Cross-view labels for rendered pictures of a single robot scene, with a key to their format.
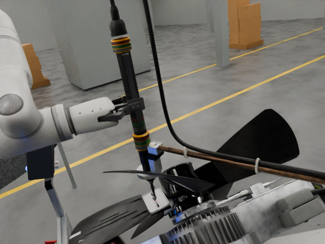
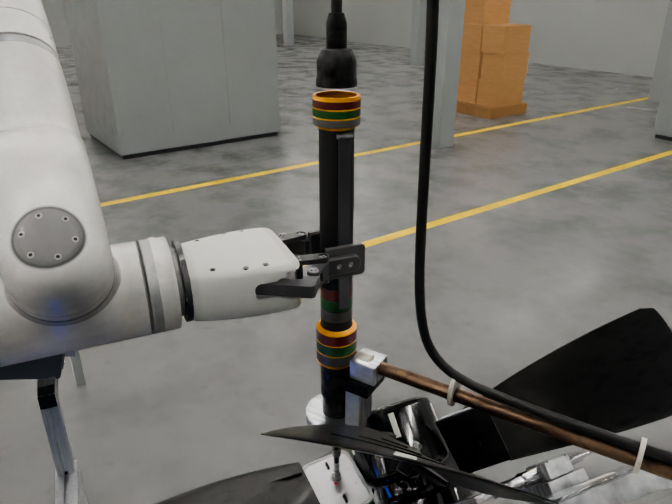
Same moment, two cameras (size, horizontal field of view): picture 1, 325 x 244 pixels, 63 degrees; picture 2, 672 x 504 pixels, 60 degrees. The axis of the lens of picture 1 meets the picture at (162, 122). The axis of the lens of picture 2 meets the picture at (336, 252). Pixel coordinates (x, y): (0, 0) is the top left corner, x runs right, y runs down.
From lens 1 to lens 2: 0.16 m
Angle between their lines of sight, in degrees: 6
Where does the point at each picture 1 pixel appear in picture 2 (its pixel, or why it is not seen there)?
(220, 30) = (442, 71)
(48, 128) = (128, 301)
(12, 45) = (42, 62)
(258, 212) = not seen: outside the picture
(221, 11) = (451, 29)
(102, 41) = (179, 52)
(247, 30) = (497, 79)
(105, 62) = (178, 101)
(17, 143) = (42, 334)
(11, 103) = (55, 234)
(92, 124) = (239, 302)
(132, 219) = not seen: outside the picture
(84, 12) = not seen: outside the picture
